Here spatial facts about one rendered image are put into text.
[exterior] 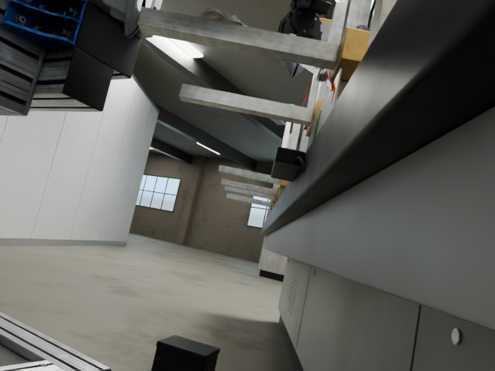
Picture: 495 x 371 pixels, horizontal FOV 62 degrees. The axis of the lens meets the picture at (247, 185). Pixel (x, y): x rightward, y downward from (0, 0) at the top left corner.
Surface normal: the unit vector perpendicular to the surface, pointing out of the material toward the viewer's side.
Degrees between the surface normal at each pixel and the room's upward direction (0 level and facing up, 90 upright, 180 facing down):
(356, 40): 90
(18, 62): 90
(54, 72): 90
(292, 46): 90
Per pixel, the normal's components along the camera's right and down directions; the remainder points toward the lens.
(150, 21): -0.01, -0.14
